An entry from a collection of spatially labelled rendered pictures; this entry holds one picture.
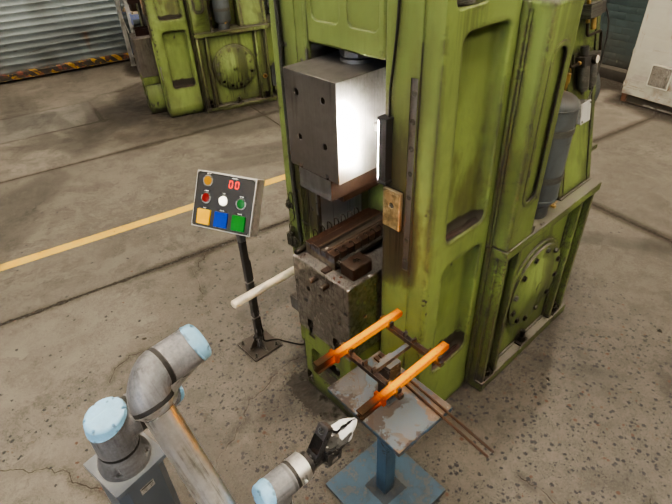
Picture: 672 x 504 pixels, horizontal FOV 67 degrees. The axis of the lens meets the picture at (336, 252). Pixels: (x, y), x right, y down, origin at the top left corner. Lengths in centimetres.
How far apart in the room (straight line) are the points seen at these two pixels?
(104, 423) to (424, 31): 166
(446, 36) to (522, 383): 206
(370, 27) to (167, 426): 140
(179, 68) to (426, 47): 534
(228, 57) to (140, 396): 572
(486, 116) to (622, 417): 182
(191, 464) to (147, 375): 27
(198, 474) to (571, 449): 197
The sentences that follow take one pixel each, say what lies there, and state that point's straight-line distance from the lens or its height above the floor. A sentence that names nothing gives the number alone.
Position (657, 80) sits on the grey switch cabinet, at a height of 35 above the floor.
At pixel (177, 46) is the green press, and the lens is 680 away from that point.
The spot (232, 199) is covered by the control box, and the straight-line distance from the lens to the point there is 252.
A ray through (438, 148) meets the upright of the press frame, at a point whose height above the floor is 158.
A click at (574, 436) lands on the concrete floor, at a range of 300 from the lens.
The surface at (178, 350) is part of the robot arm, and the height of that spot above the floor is 132.
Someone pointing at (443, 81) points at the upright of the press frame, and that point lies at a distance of 172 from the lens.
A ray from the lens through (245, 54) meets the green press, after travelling 687.
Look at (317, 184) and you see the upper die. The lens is 211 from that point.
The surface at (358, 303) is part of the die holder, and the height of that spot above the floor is 81.
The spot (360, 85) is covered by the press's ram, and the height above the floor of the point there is 173.
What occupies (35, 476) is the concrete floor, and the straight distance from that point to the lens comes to 313.
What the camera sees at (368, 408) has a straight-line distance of 171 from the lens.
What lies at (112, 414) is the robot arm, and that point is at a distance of 199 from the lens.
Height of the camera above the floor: 232
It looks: 36 degrees down
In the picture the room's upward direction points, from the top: 3 degrees counter-clockwise
